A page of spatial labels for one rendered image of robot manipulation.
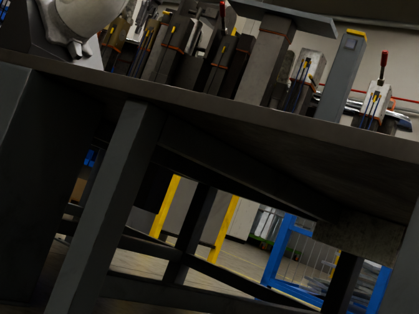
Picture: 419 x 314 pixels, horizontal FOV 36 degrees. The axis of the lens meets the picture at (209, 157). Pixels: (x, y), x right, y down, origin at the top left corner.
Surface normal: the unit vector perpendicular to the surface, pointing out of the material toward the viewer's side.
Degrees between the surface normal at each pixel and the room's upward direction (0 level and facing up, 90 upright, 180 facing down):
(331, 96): 90
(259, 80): 90
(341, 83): 90
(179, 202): 90
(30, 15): 47
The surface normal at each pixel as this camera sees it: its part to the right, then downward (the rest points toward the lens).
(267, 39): -0.33, -0.20
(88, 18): 0.01, 0.70
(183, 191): 0.75, 0.23
